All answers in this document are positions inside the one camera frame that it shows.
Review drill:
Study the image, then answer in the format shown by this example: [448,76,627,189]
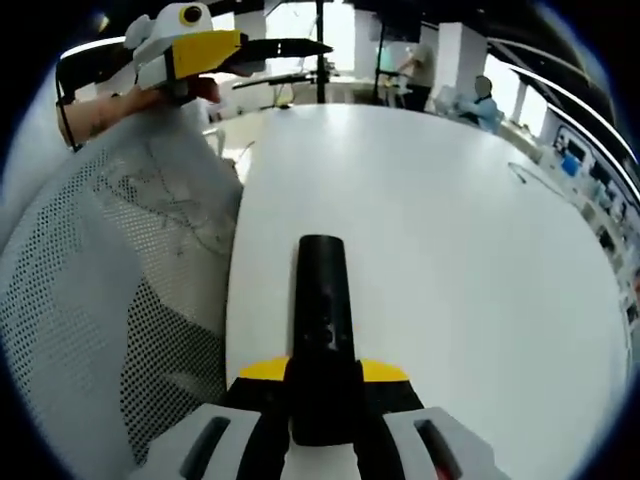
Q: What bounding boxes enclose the person's left hand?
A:
[187,73,222,106]

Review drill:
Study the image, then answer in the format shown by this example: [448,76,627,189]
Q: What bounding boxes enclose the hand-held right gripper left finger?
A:
[149,354,301,480]

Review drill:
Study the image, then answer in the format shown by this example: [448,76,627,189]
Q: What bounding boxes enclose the black chair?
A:
[53,41,128,153]

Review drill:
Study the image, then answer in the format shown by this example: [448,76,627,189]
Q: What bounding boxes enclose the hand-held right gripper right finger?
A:
[349,357,507,480]

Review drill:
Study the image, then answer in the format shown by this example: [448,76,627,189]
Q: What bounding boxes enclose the black remote control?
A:
[289,233,359,448]

